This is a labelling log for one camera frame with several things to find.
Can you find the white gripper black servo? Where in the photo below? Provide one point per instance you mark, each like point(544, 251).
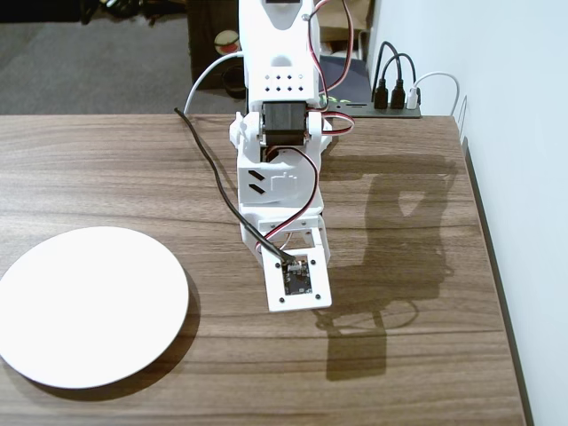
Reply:
point(249, 231)

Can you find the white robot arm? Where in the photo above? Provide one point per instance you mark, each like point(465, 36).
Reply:
point(275, 44)

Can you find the white round plate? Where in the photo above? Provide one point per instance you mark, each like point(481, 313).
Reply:
point(89, 306)

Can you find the black power strip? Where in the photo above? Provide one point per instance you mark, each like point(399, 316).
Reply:
point(355, 111)

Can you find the round red white object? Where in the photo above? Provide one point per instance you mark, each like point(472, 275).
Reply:
point(227, 42)

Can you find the brown paper bag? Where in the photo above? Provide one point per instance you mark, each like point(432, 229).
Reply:
point(337, 13)

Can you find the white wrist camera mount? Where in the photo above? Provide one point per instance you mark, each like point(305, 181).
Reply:
point(275, 288)

